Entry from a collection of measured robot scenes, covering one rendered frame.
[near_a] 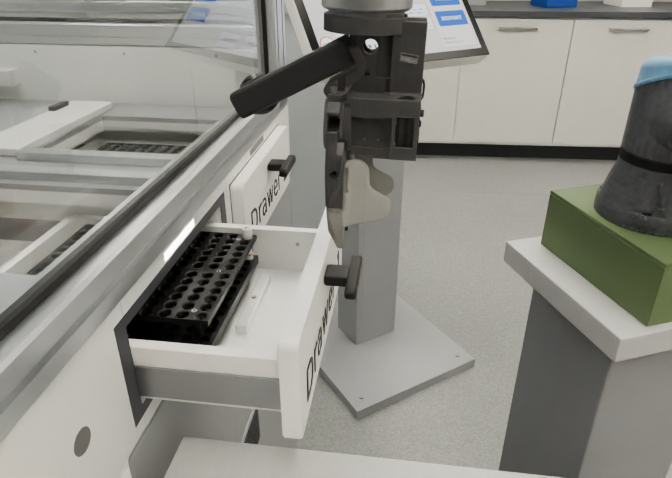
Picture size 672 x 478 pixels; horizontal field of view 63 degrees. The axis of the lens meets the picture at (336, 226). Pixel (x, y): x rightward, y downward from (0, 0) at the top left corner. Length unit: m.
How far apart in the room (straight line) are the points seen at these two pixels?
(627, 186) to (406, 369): 1.10
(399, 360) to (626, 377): 0.99
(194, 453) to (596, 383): 0.60
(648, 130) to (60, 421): 0.75
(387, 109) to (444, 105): 3.08
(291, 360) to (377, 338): 1.44
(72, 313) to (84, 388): 0.07
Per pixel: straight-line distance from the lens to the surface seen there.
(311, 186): 2.34
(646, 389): 1.00
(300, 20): 1.35
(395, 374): 1.77
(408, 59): 0.47
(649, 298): 0.84
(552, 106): 3.68
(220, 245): 0.66
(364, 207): 0.50
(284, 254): 0.71
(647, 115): 0.85
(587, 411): 0.98
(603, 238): 0.88
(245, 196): 0.76
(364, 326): 1.83
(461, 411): 1.74
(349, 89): 0.48
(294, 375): 0.47
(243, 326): 0.61
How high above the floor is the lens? 1.21
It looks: 27 degrees down
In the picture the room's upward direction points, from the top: straight up
